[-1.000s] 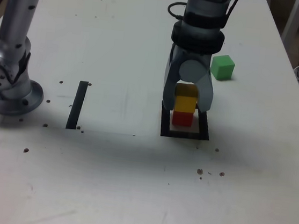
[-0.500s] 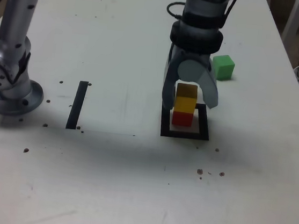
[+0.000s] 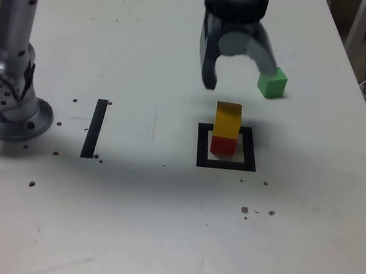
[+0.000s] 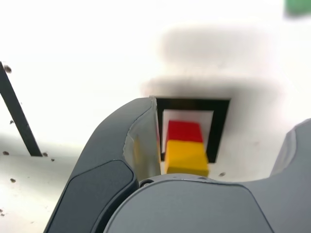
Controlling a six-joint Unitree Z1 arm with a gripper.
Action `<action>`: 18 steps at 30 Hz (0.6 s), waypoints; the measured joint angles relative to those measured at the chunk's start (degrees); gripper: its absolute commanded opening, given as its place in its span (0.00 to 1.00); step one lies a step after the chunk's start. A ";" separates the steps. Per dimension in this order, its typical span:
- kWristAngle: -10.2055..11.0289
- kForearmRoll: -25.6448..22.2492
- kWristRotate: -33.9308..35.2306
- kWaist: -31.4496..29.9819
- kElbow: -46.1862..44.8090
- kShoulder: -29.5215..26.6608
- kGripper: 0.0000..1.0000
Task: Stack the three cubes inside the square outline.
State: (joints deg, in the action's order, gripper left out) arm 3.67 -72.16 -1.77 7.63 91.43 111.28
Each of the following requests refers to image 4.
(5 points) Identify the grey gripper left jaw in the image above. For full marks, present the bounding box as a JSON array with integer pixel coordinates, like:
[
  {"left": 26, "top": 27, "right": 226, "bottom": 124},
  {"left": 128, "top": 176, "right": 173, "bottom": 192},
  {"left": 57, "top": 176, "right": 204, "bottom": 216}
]
[{"left": 45, "top": 96, "right": 162, "bottom": 233}]

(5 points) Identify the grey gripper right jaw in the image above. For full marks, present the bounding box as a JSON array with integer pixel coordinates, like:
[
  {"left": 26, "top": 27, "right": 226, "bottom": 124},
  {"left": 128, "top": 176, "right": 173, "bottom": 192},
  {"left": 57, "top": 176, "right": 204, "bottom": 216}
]
[{"left": 103, "top": 118, "right": 311, "bottom": 233}]

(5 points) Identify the yellow cube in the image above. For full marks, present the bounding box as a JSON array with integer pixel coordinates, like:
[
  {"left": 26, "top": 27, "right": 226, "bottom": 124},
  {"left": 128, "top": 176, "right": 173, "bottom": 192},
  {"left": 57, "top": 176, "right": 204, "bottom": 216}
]
[{"left": 164, "top": 140, "right": 210, "bottom": 177}]

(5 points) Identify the red cube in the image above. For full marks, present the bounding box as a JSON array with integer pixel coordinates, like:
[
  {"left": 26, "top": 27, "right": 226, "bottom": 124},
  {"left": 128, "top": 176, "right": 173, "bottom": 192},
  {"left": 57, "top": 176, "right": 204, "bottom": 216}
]
[{"left": 166, "top": 120, "right": 204, "bottom": 144}]

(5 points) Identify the green cube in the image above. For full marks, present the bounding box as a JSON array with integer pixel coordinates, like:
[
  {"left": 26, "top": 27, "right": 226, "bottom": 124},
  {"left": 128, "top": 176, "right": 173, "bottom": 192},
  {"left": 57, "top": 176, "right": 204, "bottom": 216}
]
[{"left": 284, "top": 0, "right": 311, "bottom": 17}]

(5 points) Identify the black tape square outline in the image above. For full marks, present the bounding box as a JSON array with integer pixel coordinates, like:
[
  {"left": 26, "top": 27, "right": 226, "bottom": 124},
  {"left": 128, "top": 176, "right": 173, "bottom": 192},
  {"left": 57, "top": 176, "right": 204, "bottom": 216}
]
[{"left": 155, "top": 98, "right": 231, "bottom": 165}]

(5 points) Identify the black tape strip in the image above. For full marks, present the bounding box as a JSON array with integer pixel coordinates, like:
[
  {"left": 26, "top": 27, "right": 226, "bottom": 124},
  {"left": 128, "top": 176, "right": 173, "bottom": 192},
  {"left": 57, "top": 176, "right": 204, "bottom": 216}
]
[{"left": 0, "top": 61, "right": 43, "bottom": 157}]

